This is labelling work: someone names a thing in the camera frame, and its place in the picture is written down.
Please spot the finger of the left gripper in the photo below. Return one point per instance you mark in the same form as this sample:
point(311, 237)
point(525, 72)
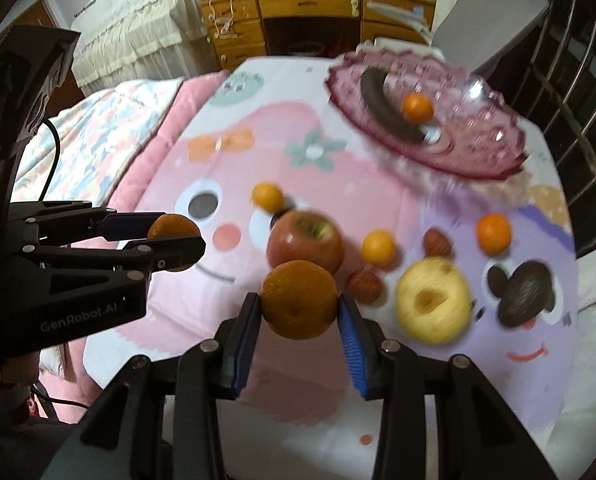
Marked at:
point(72, 221)
point(147, 256)

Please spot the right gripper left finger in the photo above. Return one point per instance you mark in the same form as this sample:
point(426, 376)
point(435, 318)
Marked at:
point(159, 419)

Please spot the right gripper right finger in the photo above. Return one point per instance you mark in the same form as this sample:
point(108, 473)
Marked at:
point(478, 434)

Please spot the small yellow kumquat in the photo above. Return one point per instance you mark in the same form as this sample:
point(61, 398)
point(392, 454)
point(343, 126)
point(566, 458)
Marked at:
point(379, 248)

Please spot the blackened banana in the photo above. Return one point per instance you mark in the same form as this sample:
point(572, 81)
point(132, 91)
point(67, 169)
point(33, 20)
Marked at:
point(374, 96)

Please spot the large orange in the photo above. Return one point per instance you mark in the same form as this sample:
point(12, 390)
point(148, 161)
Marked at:
point(417, 108)

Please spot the pink pillow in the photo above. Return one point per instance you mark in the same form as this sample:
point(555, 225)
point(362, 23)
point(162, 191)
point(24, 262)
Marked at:
point(76, 384)

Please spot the small kumquat far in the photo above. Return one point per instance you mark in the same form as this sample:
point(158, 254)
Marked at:
point(268, 196)

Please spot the red apple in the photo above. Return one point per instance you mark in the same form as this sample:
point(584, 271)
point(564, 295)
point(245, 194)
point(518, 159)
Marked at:
point(306, 235)

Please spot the cartoon pink bedsheet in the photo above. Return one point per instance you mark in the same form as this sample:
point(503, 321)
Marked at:
point(269, 154)

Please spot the yellow pear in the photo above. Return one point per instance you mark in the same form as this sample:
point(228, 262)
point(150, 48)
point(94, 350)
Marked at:
point(433, 301)

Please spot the dark avocado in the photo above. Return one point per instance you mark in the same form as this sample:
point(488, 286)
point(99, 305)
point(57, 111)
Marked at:
point(528, 292)

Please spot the red lychee left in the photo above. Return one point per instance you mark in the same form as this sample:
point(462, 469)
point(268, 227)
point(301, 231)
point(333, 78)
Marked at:
point(365, 286)

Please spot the small mandarin right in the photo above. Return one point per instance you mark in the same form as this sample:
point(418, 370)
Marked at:
point(494, 234)

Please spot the white covered bed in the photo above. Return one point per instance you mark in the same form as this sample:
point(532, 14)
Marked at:
point(122, 40)

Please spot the wooden desk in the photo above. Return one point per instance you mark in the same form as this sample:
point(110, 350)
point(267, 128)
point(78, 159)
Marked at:
point(242, 29)

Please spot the pink glass fruit plate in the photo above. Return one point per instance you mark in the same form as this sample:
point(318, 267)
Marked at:
point(473, 135)

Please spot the metal railing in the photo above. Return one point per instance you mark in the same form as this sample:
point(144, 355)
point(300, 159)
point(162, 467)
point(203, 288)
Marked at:
point(558, 94)

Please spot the grey chair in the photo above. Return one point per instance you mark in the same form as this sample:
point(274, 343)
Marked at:
point(476, 34)

